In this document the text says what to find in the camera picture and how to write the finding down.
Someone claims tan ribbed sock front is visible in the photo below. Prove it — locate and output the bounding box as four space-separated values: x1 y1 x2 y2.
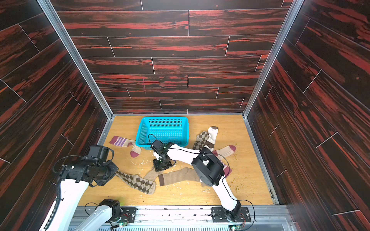
158 167 200 186

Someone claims argyle sock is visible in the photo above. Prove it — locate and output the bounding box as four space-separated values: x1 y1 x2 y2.
192 131 209 150
115 171 156 195

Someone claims turquoise plastic basket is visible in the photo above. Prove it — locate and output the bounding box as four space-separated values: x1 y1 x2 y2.
136 116 189 150

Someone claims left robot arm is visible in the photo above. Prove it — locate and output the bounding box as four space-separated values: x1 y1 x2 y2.
40 145 118 231

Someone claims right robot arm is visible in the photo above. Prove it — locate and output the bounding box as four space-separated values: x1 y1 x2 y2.
151 140 241 222

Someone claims purple striped sock left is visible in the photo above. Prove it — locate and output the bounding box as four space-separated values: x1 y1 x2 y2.
109 136 142 158

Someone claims purple striped sock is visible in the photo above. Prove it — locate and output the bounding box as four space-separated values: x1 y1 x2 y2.
213 145 237 177
109 136 142 158

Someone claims white brown striped sock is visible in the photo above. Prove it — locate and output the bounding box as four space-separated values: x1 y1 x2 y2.
204 126 218 151

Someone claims purple striped sock right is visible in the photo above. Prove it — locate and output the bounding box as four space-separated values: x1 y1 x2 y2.
213 145 237 177

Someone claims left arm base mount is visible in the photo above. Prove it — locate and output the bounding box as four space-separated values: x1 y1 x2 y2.
99 199 137 223

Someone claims metal front rail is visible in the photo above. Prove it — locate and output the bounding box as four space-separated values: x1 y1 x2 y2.
69 205 298 231

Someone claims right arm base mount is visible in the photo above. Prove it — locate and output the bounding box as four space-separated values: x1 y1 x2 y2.
211 207 251 223

